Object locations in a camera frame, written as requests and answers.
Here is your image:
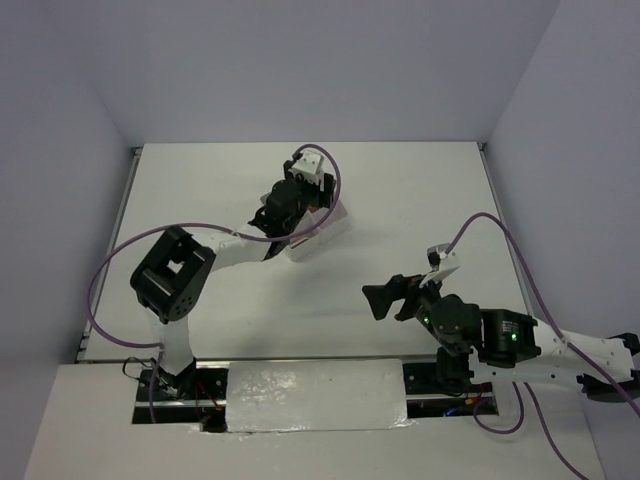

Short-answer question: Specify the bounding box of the white divided container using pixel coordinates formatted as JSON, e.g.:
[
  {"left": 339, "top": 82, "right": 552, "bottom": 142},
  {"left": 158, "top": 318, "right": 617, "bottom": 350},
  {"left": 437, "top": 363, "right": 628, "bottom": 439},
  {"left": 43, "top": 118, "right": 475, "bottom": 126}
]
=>
[
  {"left": 283, "top": 211, "right": 321, "bottom": 262},
  {"left": 310, "top": 200, "right": 349, "bottom": 244}
]

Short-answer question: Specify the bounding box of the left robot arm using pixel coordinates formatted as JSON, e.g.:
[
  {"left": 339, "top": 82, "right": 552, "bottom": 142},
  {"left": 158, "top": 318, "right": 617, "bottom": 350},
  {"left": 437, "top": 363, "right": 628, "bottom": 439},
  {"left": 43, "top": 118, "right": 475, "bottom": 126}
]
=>
[{"left": 130, "top": 152, "right": 341, "bottom": 399}]

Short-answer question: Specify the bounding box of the left white divided container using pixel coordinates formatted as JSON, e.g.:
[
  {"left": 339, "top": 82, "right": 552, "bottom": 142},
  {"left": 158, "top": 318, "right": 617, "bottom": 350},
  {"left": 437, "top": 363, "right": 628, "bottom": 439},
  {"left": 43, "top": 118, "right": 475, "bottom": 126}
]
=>
[{"left": 283, "top": 211, "right": 321, "bottom": 262}]

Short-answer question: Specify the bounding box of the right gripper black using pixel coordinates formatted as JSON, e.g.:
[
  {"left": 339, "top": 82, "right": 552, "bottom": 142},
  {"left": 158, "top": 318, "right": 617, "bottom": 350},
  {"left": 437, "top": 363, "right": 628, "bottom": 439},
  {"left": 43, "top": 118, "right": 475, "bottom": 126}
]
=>
[{"left": 359, "top": 267, "right": 443, "bottom": 332}]

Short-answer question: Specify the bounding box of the pink mini stapler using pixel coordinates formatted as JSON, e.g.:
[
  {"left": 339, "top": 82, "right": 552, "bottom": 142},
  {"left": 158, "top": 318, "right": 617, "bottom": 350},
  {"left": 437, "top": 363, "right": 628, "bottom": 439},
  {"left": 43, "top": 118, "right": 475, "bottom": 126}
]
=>
[{"left": 290, "top": 238, "right": 313, "bottom": 252}]

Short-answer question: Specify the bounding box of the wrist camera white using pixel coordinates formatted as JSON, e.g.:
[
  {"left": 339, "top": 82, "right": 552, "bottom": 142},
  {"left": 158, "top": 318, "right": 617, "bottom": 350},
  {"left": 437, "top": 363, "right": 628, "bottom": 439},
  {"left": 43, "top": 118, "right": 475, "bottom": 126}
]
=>
[
  {"left": 289, "top": 150, "right": 325, "bottom": 187},
  {"left": 420, "top": 244, "right": 460, "bottom": 287}
]

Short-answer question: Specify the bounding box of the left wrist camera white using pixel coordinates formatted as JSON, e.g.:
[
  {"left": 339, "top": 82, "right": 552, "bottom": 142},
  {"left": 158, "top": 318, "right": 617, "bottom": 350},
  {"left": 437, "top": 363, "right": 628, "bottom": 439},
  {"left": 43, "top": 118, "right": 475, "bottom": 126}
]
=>
[{"left": 289, "top": 150, "right": 325, "bottom": 187}]

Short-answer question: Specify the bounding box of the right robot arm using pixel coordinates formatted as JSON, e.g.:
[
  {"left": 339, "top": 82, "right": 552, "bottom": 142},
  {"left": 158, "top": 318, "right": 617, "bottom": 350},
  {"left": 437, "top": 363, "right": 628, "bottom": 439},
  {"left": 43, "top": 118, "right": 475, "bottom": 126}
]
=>
[{"left": 362, "top": 275, "right": 639, "bottom": 403}]

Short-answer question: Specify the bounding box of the silver foil sheet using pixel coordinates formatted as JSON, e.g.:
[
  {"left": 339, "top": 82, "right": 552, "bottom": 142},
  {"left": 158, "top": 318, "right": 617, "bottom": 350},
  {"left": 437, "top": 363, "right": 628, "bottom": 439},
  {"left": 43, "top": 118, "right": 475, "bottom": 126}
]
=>
[{"left": 226, "top": 359, "right": 411, "bottom": 433}]

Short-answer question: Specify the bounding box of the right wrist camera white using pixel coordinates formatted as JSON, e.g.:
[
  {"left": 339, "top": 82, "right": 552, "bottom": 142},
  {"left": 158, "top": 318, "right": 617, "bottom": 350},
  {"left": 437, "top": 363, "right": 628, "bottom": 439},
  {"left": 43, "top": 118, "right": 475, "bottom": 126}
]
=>
[{"left": 420, "top": 244, "right": 460, "bottom": 287}]

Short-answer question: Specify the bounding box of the right white divided container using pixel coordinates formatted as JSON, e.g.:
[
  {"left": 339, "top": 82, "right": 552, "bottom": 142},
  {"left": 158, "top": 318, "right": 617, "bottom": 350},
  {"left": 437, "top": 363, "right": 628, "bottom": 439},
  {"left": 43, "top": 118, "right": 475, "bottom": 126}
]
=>
[{"left": 310, "top": 200, "right": 349, "bottom": 244}]

